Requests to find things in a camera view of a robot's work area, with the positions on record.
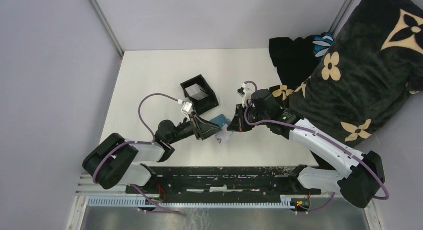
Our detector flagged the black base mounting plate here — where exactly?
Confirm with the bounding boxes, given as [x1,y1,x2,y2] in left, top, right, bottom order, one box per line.
[140,166,321,204]

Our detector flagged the stack of silver cards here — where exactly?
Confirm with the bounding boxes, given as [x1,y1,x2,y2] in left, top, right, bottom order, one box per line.
[185,83,209,101]

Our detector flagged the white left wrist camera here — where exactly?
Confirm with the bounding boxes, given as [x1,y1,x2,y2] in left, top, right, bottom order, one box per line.
[181,101,193,116]

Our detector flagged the black plastic card bin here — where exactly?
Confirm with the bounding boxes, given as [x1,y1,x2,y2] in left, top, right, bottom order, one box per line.
[180,74,219,115]

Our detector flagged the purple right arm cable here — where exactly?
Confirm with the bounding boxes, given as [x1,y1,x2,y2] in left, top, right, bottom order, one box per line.
[243,80,390,214]

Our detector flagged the blue white patterned cloth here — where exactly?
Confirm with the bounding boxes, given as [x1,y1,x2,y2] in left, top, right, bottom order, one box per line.
[312,32,335,59]

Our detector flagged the silver VIP credit card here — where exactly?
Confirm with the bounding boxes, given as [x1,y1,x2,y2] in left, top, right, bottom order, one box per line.
[214,124,233,145]

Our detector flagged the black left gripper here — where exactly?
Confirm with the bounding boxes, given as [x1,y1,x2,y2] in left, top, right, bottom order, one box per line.
[168,111,221,144]

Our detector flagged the black floral fleece blanket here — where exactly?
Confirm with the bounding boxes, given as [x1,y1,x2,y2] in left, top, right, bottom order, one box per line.
[270,0,423,147]

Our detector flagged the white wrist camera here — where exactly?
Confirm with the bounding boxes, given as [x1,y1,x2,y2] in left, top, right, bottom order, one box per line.
[236,83,253,107]
[181,101,193,116]

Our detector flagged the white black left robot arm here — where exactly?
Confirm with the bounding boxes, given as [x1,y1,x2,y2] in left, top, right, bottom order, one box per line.
[82,112,221,194]

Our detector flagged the blue leather card holder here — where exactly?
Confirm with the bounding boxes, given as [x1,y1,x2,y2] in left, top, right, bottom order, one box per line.
[210,114,231,127]

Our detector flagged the light blue slotted cable duct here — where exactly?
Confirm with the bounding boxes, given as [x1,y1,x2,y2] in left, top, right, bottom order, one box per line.
[86,196,295,210]

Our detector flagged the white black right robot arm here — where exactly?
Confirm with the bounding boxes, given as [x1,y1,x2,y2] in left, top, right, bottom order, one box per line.
[228,87,389,209]

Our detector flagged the black cloth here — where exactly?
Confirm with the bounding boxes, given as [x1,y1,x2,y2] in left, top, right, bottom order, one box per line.
[268,35,320,89]

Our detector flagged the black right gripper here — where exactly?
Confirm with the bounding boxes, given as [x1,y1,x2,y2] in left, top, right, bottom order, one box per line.
[227,103,269,132]

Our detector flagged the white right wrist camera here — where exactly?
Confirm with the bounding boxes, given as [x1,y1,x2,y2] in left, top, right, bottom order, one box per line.
[236,83,253,107]

